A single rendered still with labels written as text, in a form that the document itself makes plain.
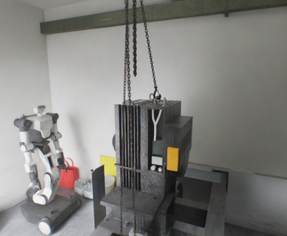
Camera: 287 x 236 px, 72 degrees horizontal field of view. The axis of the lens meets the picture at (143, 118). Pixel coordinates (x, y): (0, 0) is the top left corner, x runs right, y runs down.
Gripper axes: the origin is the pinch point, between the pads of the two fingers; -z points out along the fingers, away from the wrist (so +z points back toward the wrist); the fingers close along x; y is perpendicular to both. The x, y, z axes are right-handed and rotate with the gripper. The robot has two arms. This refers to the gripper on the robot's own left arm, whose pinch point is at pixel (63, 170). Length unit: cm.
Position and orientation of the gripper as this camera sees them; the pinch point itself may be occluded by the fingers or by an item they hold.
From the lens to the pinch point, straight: 303.0
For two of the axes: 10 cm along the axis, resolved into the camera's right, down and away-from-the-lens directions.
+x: 9.2, -1.3, -3.7
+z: -1.9, -9.8, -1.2
